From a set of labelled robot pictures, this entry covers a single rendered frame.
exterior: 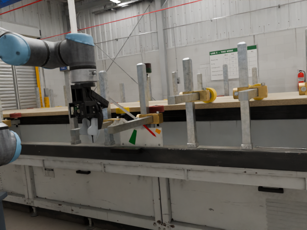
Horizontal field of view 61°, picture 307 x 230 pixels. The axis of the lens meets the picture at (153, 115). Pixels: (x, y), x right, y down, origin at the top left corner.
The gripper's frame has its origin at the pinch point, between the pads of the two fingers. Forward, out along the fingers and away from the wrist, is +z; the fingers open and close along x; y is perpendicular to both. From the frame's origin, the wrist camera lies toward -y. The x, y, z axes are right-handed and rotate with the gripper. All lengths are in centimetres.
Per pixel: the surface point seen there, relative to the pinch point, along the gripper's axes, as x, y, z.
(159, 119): 5.8, -44.0, -1.1
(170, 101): 24.8, -13.9, -11.0
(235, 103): 41, -59, -6
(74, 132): -23.6, -15.0, 0.1
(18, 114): -120, -58, -7
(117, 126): 1.7, -12.8, -2.5
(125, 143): -15.4, -43.7, 11.0
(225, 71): 20, -153, -27
